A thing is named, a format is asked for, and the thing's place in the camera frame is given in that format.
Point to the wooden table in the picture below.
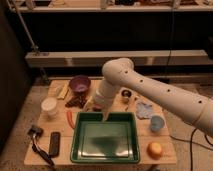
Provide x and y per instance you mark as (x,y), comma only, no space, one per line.
(60,123)

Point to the orange carrot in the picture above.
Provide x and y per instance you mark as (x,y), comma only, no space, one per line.
(69,119)

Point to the yellow banana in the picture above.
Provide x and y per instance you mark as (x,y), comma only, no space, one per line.
(63,92)

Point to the blue plastic cup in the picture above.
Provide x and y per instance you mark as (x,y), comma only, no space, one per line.
(156,124)

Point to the crumpled blue-white cloth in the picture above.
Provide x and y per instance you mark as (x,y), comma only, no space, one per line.
(144,111)

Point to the orange fruit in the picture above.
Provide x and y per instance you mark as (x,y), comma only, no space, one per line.
(155,150)

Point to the small dark metal cup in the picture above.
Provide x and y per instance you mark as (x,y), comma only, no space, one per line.
(126,94)

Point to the metal diagonal pole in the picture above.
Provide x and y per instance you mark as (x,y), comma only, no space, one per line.
(34,47)

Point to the black handled brush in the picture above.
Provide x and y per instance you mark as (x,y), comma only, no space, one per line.
(35,133)

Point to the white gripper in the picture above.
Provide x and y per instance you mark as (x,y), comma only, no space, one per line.
(103,104)

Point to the purple bowl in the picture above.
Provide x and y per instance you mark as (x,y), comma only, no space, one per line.
(80,84)

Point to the green plastic tray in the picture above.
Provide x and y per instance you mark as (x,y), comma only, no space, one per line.
(113,141)

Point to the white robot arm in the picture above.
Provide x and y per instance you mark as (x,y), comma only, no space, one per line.
(192,108)

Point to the white cup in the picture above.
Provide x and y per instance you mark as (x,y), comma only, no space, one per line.
(49,106)

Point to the grey metal shelf beam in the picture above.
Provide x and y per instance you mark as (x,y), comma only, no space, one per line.
(98,58)

